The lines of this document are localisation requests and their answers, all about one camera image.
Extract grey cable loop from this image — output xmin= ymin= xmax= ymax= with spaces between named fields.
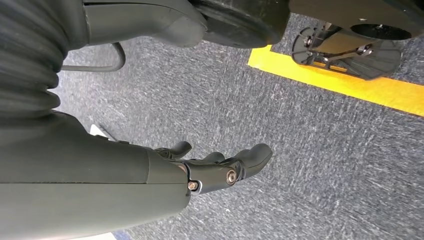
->
xmin=61 ymin=42 xmax=127 ymax=73

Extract yellow floor tape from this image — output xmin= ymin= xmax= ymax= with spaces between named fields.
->
xmin=247 ymin=44 xmax=424 ymax=117

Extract dark robot panel with hole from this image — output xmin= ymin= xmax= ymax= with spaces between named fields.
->
xmin=288 ymin=0 xmax=424 ymax=41

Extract black rounded robot part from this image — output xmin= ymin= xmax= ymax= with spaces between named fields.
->
xmin=190 ymin=0 xmax=291 ymax=50

